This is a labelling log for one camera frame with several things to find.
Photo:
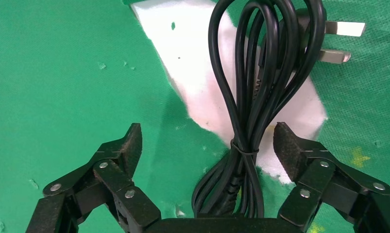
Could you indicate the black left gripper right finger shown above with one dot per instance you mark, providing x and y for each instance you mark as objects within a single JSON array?
[{"x": 323, "y": 180}]

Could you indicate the green table cloth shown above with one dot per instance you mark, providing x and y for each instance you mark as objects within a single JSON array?
[{"x": 69, "y": 80}]

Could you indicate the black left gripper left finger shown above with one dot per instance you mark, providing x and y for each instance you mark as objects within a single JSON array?
[{"x": 117, "y": 173}]

